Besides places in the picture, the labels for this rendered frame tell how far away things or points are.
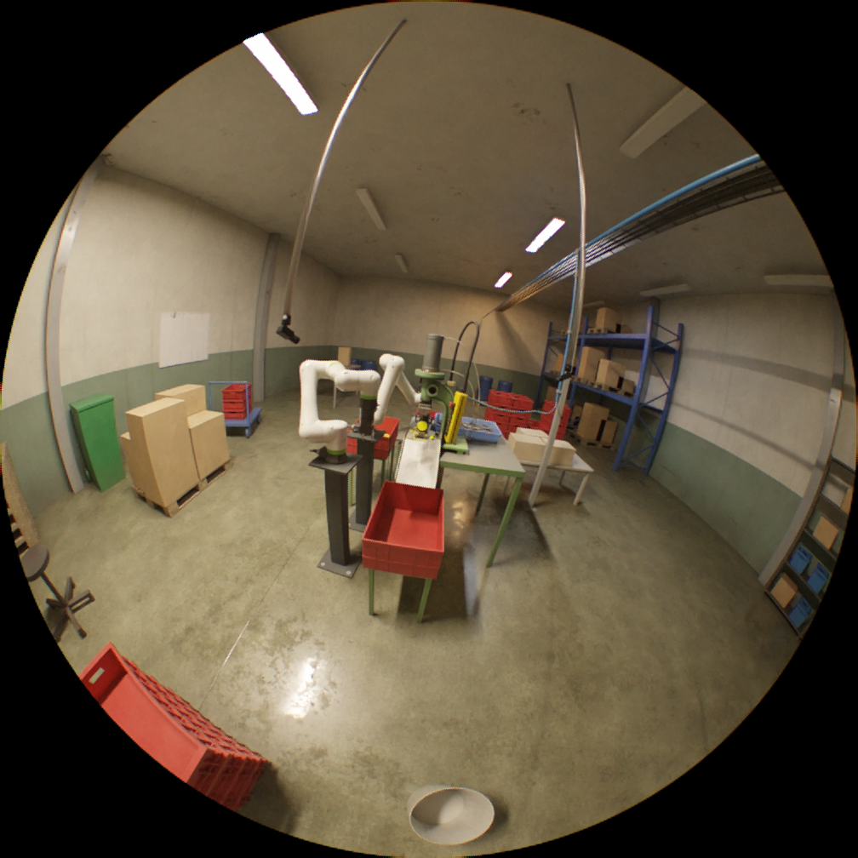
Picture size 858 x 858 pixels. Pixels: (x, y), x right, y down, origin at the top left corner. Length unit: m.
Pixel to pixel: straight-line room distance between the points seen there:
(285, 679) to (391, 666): 0.63
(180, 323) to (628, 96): 6.30
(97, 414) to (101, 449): 0.43
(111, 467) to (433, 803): 4.24
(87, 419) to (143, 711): 3.07
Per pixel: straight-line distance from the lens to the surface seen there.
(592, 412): 7.15
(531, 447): 3.15
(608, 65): 2.83
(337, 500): 1.75
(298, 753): 1.71
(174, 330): 5.26
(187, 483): 3.16
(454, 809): 1.73
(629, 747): 2.19
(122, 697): 1.56
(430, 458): 1.77
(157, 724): 1.42
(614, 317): 7.65
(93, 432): 3.93
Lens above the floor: 1.66
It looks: 18 degrees down
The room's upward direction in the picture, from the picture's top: 8 degrees clockwise
